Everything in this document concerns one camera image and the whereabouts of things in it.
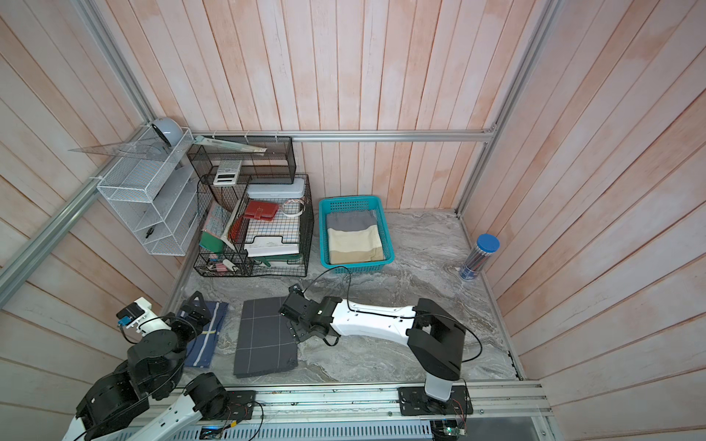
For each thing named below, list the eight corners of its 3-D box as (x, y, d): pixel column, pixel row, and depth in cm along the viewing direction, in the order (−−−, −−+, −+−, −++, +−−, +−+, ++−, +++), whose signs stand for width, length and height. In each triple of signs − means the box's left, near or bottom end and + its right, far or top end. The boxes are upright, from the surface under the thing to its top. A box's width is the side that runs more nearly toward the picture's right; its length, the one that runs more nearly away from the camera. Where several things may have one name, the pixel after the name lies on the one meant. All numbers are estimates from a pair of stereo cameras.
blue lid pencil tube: (457, 278, 102) (478, 245, 86) (462, 265, 106) (483, 231, 90) (473, 285, 100) (497, 253, 84) (477, 271, 104) (501, 238, 88)
